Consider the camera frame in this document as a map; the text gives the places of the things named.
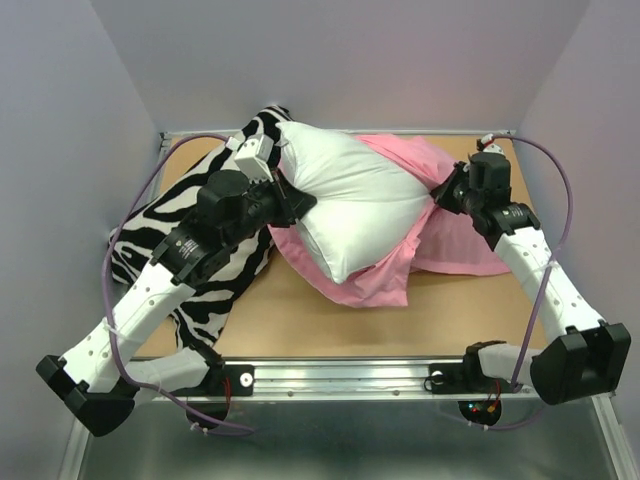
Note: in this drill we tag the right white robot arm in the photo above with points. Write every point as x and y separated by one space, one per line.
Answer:
585 355

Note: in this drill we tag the plain pink pillow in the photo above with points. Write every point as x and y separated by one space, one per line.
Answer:
440 242

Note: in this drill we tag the aluminium frame rail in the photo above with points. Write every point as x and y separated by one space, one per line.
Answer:
324 379

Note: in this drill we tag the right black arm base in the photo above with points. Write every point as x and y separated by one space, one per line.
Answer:
454 378

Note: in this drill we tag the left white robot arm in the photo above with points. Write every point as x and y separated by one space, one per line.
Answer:
97 379

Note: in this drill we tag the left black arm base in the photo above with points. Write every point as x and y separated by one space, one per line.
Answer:
236 379

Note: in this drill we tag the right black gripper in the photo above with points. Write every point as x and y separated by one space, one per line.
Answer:
444 194

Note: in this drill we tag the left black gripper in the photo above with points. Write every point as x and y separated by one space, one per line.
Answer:
290 203

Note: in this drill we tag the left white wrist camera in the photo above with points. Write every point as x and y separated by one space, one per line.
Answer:
252 155

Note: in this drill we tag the white pillow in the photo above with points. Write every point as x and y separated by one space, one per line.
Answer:
366 204

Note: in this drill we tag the zebra striped pillow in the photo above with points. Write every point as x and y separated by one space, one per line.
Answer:
219 270

